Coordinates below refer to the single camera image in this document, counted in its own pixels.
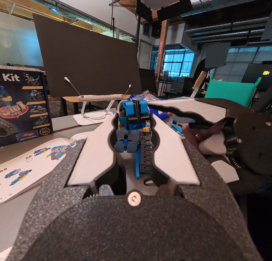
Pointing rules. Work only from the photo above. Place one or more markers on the large black board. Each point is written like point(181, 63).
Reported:
point(85, 59)

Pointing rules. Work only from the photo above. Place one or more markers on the wooden table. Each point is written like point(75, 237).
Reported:
point(72, 98)

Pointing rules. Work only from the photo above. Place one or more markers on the wooden pillar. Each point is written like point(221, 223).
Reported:
point(164, 31)

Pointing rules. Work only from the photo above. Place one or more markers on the pile of loose building bricks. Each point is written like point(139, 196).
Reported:
point(176, 127)

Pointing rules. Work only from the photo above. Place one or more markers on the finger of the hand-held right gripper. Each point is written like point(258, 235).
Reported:
point(226, 170)
point(197, 110)

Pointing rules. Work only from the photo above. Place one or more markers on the paned window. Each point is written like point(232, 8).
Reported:
point(178, 63)

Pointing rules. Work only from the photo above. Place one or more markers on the red pillar sign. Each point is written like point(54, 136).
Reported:
point(160, 47)

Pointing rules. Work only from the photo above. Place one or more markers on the blue storage bin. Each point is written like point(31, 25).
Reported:
point(164, 115)

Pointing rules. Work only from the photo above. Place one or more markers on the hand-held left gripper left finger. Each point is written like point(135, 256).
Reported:
point(91, 157)

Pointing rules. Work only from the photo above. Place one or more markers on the white instruction booklet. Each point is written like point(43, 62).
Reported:
point(21, 180)

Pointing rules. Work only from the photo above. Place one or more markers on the grey desk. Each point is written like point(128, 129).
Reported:
point(8, 222)

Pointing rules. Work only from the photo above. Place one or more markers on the blue grey building-block toy robot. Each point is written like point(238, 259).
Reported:
point(130, 108)

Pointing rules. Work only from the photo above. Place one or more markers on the clear plastic parts bags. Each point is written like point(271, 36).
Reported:
point(146, 96)

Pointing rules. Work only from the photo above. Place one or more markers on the tilted wooden board stand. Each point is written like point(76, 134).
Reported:
point(201, 78)

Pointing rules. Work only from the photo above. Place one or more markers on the black light stand pole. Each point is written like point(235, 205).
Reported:
point(137, 42)

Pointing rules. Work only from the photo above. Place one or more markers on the black partition board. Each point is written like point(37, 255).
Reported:
point(250, 78)

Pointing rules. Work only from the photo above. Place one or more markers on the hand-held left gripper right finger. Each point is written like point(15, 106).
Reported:
point(175, 157)

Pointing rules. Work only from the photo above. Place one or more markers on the person's right hand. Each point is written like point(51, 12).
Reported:
point(191, 135)

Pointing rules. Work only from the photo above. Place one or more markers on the green padded panel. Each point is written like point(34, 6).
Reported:
point(229, 93)

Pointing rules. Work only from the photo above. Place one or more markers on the small black board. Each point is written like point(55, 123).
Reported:
point(147, 82)

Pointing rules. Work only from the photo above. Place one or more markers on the dark blue robot kit box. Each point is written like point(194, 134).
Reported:
point(21, 106)

